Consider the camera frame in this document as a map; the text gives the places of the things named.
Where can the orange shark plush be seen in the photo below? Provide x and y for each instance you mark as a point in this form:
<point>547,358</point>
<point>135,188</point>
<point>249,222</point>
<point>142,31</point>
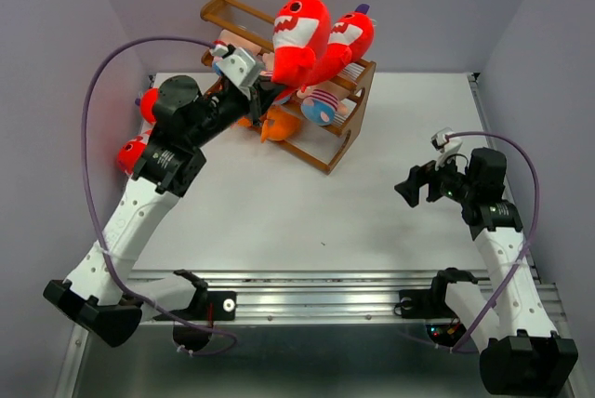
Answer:
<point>279,125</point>
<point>245,122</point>

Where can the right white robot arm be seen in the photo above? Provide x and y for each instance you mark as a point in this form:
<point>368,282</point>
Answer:
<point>521,351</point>

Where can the red shark plush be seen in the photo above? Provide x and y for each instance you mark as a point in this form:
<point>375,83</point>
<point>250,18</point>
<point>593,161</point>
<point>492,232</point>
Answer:
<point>130,153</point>
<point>146,102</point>
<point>349,39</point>
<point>300,32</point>

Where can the aluminium mounting rail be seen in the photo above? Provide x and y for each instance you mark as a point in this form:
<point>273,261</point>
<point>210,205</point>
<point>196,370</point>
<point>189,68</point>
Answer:
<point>311,298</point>

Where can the boy doll blue pants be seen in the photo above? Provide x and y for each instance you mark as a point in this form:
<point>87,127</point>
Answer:
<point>287,92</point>

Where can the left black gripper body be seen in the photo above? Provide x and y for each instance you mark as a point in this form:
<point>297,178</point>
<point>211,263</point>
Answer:
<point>257,106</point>

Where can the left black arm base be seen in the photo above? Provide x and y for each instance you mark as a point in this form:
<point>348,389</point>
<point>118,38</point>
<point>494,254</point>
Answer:
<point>189,297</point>

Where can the red shark plush top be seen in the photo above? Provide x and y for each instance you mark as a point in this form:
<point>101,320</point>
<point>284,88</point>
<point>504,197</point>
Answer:
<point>146,102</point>

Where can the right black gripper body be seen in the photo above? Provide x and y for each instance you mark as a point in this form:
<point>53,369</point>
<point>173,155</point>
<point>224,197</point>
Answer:
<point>448,182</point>

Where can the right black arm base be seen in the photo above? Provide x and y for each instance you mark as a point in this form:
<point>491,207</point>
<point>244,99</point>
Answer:
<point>430,303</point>

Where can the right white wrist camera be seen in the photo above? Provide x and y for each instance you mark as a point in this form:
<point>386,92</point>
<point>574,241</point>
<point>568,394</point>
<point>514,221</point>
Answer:
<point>445,143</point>

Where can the boy doll striped shirt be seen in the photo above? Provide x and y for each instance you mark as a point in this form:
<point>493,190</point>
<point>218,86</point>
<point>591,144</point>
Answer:
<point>323,104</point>

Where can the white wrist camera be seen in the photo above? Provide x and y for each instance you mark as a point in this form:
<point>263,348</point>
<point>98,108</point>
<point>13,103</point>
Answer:
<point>238,64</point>
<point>445,143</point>

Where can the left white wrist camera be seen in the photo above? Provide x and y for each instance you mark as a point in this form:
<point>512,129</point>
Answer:
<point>238,64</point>

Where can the brown wooden toy shelf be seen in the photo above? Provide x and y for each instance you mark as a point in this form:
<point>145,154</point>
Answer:
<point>319,146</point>

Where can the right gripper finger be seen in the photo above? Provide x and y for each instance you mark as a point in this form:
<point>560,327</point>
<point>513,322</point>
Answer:
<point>409,189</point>
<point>422,175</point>

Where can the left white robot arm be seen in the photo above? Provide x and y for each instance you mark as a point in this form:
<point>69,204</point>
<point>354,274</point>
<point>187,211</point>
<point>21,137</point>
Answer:
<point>161,164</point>

